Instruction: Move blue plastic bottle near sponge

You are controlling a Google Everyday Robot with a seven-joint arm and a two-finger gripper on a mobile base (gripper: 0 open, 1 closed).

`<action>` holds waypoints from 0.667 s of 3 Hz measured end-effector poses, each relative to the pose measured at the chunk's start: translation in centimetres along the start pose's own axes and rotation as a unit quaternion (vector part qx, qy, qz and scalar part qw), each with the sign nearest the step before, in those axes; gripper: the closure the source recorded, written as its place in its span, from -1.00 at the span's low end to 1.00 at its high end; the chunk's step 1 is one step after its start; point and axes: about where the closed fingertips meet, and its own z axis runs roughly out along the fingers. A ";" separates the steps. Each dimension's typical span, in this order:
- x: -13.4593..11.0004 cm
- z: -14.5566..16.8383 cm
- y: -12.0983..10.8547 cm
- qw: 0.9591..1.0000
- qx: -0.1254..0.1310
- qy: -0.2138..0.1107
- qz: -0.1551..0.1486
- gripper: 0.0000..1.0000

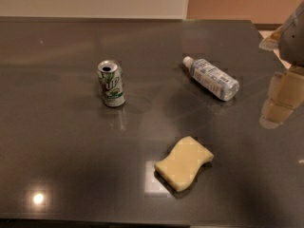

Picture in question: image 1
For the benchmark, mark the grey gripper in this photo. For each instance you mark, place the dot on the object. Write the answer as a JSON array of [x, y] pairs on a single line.
[[294, 38]]

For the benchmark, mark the clear blue-label plastic bottle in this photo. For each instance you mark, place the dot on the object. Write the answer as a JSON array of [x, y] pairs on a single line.
[[212, 78]]

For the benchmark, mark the yellow sponge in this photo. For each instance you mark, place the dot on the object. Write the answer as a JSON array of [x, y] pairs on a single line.
[[183, 163]]

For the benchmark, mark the green and silver soda can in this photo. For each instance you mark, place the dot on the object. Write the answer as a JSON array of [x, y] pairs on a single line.
[[110, 76]]

